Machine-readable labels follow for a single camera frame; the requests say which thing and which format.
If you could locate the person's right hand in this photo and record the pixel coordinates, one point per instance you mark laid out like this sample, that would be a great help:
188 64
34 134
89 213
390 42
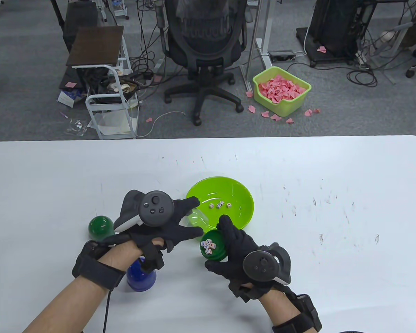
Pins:
237 249

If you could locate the person's left hand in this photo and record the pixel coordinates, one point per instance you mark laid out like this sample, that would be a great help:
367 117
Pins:
187 234

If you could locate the green dice cup base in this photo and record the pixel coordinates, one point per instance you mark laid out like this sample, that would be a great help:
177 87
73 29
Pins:
220 251

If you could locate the clear plastic dome cover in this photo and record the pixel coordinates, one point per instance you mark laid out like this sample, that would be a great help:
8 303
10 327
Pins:
197 218

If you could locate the dark grey motion controller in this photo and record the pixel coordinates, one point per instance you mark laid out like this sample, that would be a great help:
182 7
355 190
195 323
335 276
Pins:
260 265
156 208

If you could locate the lime green plastic bowl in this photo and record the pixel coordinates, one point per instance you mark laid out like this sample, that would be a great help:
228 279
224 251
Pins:
235 192

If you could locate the blue dice cup cover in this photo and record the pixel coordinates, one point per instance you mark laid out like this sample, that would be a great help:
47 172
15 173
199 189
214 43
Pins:
140 277

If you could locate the green dice cup cover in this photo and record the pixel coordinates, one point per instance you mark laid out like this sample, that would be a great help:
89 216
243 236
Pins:
100 227

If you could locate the person's right forearm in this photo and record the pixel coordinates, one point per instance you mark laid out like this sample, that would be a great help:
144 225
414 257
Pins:
280 308

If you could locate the person's left forearm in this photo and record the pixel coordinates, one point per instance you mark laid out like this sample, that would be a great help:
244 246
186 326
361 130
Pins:
72 305

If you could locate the scattered pink floor scraps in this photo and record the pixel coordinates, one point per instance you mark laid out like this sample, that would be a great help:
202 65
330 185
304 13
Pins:
275 117

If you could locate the white metal cart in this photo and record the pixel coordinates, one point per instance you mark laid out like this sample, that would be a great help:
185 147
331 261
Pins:
105 105

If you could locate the light green plastic bin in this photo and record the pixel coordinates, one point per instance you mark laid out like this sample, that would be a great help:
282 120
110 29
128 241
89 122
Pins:
287 105

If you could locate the clear plastic wrapper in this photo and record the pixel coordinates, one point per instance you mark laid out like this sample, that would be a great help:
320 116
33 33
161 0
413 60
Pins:
77 126

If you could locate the pile of pink scraps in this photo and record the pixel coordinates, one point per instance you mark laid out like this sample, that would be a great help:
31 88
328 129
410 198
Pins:
280 89

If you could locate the white cardboard box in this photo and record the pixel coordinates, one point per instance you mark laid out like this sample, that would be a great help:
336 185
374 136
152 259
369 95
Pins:
66 99

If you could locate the black mesh office chair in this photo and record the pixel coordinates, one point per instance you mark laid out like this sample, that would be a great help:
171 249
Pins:
208 41

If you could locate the grey power box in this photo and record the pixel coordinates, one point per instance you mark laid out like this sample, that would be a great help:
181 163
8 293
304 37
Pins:
280 54

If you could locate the brown top side table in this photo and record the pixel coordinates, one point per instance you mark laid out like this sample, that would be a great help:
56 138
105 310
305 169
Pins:
95 45

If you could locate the black wheeled platform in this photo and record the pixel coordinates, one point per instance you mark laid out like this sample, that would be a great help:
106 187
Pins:
303 41

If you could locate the black computer tower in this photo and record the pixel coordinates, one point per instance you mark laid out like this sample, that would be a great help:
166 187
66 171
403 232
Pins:
332 24

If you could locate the dark side table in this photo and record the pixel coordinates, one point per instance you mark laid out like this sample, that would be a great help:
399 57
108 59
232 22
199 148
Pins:
79 14

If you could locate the white desk leg frame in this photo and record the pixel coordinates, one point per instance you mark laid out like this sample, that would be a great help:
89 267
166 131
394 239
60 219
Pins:
260 48

